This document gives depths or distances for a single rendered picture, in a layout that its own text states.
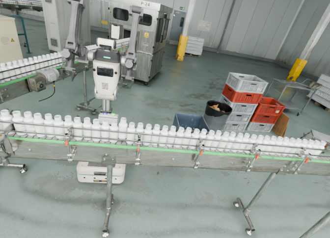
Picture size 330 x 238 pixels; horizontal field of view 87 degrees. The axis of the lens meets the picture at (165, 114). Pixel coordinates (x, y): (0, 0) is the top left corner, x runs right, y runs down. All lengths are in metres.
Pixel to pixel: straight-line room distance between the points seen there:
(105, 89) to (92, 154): 0.68
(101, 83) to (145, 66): 3.16
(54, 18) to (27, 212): 5.69
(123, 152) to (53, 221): 1.11
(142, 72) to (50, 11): 3.47
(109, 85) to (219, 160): 1.19
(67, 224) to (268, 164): 1.91
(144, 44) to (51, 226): 3.97
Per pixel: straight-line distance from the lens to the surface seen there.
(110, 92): 1.78
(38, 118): 1.35
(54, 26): 6.98
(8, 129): 1.44
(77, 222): 2.13
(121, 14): 4.92
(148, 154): 1.33
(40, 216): 2.25
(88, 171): 2.16
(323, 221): 1.66
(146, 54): 4.72
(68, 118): 1.29
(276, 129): 4.57
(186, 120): 1.97
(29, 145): 1.48
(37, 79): 2.36
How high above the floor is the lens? 1.86
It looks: 30 degrees down
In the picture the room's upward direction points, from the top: 12 degrees clockwise
